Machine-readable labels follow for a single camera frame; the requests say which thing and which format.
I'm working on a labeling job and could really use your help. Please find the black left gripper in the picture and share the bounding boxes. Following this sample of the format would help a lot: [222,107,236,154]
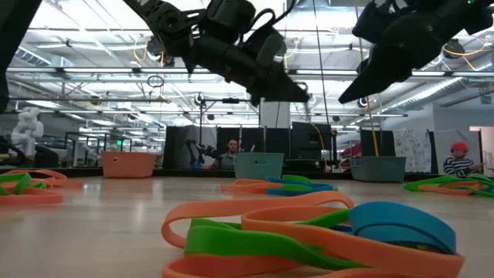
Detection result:
[191,0,310,107]

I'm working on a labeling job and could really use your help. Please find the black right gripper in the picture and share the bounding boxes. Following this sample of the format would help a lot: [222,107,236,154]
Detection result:
[338,0,465,105]

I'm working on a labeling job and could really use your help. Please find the orange rubber band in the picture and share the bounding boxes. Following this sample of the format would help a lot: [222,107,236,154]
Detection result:
[221,178,289,195]
[161,205,467,278]
[0,188,64,206]
[7,168,85,190]
[161,190,355,250]
[418,180,484,196]

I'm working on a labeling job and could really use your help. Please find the white round pillar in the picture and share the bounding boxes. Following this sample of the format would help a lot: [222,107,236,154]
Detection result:
[259,98,291,130]

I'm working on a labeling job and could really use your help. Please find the black perforated computer case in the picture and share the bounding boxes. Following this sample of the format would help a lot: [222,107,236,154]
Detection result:
[290,121,337,171]

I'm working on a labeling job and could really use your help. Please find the black partition panel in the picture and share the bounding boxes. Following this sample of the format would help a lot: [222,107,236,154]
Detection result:
[360,129,397,158]

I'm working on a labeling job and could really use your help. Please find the person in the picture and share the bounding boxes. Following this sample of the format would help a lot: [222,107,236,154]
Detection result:
[210,137,241,171]
[442,141,486,177]

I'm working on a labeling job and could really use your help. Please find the light teal plastic basket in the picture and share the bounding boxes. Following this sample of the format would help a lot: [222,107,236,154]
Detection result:
[232,151,286,181]

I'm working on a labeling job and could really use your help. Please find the white patterned cloth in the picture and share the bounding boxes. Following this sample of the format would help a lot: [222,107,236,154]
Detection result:
[392,127,434,174]

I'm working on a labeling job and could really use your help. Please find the plain white cloth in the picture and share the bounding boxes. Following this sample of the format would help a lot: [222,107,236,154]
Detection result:
[432,129,482,175]

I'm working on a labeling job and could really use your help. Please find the dark teal plastic basket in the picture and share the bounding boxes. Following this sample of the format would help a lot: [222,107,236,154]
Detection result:
[350,155,408,183]

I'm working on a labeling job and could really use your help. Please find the black distant robot arms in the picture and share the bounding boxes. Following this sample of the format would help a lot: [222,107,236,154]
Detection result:
[184,138,218,170]

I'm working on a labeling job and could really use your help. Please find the orange plastic basket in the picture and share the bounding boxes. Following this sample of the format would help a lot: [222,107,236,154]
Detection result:
[101,151,157,179]

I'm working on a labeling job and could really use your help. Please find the black equipment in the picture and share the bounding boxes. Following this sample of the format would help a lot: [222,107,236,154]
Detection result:
[33,148,60,169]

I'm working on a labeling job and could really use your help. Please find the white humanoid robot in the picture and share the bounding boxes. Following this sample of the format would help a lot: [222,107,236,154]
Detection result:
[10,107,45,158]

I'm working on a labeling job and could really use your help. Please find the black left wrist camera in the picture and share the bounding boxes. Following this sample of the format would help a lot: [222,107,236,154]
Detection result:
[252,26,289,70]

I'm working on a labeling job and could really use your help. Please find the thin black cable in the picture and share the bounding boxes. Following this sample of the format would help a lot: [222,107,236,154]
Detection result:
[311,0,333,117]

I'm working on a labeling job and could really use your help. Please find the silver ventilation duct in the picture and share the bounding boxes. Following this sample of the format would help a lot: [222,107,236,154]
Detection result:
[381,76,464,114]

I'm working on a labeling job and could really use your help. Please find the black camera rig frame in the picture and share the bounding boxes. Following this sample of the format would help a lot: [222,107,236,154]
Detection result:
[197,97,262,155]

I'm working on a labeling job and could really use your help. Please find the black partition wall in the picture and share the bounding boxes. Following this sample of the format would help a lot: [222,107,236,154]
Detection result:
[163,124,291,171]

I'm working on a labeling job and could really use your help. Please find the yellow cable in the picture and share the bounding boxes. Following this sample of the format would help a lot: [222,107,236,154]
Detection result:
[364,94,381,158]

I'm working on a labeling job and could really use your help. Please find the black ceiling cable reel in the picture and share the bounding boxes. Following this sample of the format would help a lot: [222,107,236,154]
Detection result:
[146,35,175,67]
[442,38,466,59]

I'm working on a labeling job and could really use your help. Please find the hanging black cable coil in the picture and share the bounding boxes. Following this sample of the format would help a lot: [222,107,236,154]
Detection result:
[146,74,166,89]

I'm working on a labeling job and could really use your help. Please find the long ceiling light rail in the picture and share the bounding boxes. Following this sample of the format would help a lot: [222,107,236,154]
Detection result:
[5,66,494,77]

